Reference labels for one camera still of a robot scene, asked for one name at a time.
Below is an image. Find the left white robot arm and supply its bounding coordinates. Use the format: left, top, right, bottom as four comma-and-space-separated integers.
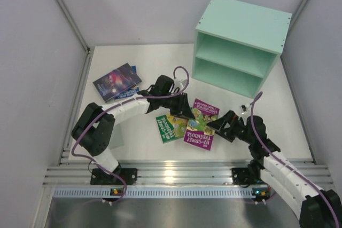
71, 75, 195, 174

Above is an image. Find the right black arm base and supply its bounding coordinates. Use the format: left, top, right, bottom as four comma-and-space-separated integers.
231, 159, 266, 188

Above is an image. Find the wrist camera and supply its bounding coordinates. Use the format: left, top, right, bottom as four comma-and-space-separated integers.
174, 78, 188, 90
239, 104, 250, 115

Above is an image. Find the purple 117-storey treehouse book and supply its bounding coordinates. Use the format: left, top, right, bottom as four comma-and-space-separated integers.
184, 99, 220, 151

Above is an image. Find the blue treehouse book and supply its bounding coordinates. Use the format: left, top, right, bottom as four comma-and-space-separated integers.
114, 66, 142, 100

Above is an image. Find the green 104-storey treehouse book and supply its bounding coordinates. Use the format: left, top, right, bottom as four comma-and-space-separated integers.
156, 114, 188, 144

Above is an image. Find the dark galaxy cover book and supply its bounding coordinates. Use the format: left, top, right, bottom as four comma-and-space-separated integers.
93, 63, 142, 103

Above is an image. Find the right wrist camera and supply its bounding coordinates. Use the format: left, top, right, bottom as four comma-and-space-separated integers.
239, 104, 250, 115

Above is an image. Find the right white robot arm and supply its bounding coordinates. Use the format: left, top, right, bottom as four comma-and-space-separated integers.
207, 111, 341, 227

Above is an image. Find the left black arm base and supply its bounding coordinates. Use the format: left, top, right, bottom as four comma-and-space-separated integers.
90, 168, 138, 186

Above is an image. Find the mint green wooden shelf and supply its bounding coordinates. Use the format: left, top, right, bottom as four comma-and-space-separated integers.
192, 0, 292, 98

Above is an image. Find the pale green booklet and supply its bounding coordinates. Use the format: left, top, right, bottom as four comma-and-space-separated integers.
108, 126, 124, 150

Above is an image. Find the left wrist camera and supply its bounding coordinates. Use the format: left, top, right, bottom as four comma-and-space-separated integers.
174, 78, 188, 90

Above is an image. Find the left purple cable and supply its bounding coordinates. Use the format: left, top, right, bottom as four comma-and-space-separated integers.
72, 65, 190, 204

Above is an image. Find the perforated cable duct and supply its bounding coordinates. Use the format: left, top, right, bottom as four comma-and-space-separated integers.
53, 187, 269, 199

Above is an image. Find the aluminium mounting rail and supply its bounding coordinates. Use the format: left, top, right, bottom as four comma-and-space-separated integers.
43, 148, 333, 187

